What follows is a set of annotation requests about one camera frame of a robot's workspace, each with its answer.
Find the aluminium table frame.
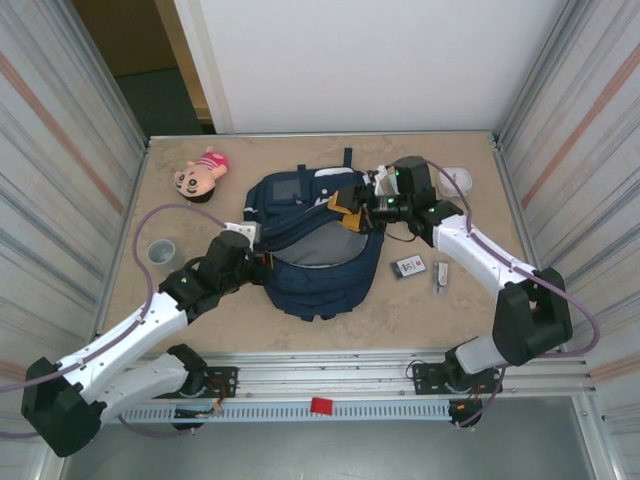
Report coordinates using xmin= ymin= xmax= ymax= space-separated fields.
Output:
xmin=52 ymin=130 xmax=599 ymax=404

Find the navy blue backpack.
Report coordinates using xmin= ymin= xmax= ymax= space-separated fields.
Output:
xmin=242 ymin=147 xmax=387 ymax=322

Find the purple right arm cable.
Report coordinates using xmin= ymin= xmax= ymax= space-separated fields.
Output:
xmin=424 ymin=159 xmax=601 ymax=429

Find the brown wooden door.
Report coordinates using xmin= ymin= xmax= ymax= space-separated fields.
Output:
xmin=72 ymin=0 xmax=214 ymax=126

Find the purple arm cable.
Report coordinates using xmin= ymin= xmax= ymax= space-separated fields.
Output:
xmin=424 ymin=159 xmax=601 ymax=429
xmin=0 ymin=202 xmax=236 ymax=441

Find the white round container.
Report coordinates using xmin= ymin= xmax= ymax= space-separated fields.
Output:
xmin=435 ymin=166 xmax=475 ymax=200

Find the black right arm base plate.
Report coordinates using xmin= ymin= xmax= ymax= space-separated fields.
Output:
xmin=409 ymin=363 xmax=504 ymax=397

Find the clear plastic packet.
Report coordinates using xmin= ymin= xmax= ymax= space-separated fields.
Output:
xmin=430 ymin=255 xmax=451 ymax=299

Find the grey plastic cup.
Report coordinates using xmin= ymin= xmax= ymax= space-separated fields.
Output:
xmin=147 ymin=238 xmax=180 ymax=274

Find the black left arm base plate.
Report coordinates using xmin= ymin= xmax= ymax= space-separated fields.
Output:
xmin=148 ymin=365 xmax=239 ymax=400

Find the white slotted cable duct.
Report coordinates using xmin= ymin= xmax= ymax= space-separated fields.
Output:
xmin=119 ymin=402 xmax=452 ymax=422

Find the small black card pack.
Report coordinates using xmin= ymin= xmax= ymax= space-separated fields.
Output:
xmin=390 ymin=254 xmax=428 ymax=279

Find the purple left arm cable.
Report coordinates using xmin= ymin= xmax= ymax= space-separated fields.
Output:
xmin=0 ymin=202 xmax=236 ymax=441

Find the pink plush doll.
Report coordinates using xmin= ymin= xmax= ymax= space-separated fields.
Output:
xmin=173 ymin=144 xmax=231 ymax=206

